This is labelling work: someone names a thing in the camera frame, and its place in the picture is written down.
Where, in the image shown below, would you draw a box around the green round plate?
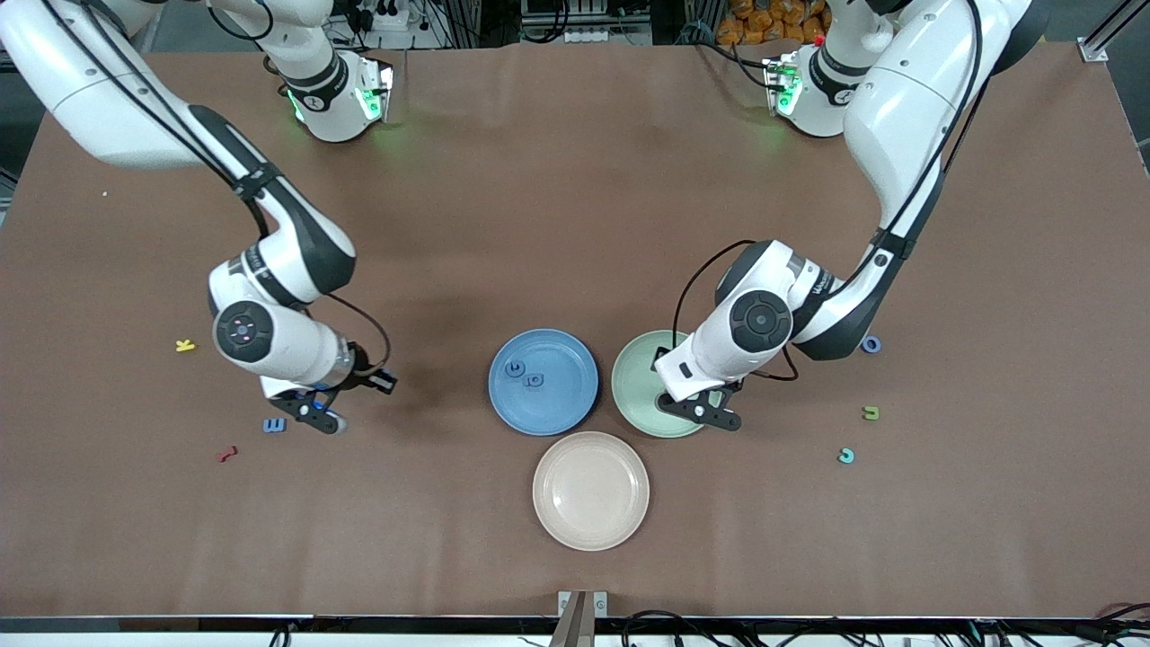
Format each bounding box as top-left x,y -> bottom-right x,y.
611,330 -> 711,439

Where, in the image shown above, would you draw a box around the blue round plate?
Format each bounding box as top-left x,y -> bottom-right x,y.
488,328 -> 599,437

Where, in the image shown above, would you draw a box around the beige round plate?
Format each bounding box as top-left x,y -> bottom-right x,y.
532,431 -> 650,552

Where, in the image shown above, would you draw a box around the brown table cover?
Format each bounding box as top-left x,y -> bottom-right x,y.
0,40 -> 1150,621

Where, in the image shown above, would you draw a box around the orange packaged items pile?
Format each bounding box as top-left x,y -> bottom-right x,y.
717,0 -> 832,46

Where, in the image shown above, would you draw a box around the white power strip black plugs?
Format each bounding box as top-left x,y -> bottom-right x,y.
355,0 -> 410,32

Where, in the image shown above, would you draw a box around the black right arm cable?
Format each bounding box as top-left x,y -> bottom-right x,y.
40,0 -> 393,371

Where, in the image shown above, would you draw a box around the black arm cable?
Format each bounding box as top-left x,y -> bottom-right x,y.
40,0 -> 393,371
674,0 -> 985,383

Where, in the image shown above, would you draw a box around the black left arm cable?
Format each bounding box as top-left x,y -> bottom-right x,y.
674,0 -> 985,383

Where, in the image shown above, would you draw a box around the black table edge rail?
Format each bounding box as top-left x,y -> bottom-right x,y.
0,616 -> 1150,635

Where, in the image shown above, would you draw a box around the metal bracket with post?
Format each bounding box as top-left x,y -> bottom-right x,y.
557,589 -> 610,647

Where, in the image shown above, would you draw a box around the black cable bundle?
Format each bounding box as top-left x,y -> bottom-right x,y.
620,602 -> 1150,647

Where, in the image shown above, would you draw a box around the aluminium frame post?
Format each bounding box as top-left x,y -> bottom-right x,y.
1081,0 -> 1150,62

